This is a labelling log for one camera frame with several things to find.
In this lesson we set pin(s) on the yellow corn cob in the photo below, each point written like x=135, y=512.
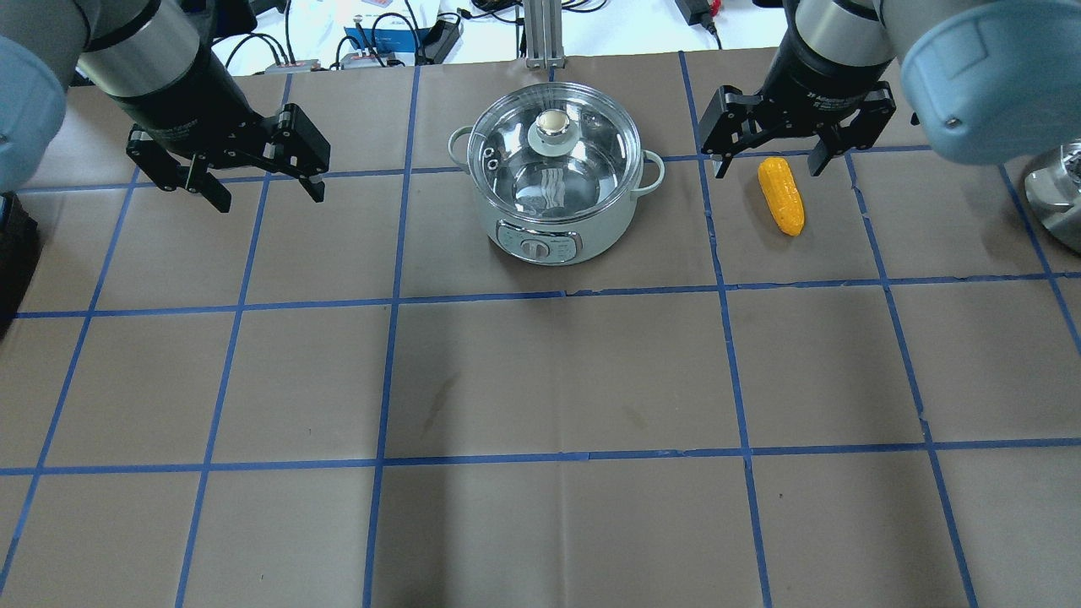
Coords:
x=783, y=198

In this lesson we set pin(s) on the blue white box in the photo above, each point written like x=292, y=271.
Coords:
x=394, y=32

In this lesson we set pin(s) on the glass pot lid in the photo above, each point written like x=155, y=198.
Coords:
x=554, y=152

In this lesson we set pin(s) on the pale green electric pot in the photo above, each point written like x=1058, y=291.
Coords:
x=564, y=244

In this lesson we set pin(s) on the arm metal base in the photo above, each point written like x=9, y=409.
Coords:
x=1052, y=190

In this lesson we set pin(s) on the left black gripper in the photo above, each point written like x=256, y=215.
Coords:
x=180, y=103

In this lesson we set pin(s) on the grey usb hub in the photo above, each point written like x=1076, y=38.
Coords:
x=299, y=66

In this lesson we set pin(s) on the aluminium frame post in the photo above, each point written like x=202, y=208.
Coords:
x=543, y=34

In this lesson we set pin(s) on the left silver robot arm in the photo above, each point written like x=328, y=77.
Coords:
x=125, y=48

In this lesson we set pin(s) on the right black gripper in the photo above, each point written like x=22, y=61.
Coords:
x=821, y=74

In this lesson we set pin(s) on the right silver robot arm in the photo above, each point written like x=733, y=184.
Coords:
x=988, y=81

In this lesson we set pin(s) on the black power adapter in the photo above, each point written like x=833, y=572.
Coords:
x=701, y=12

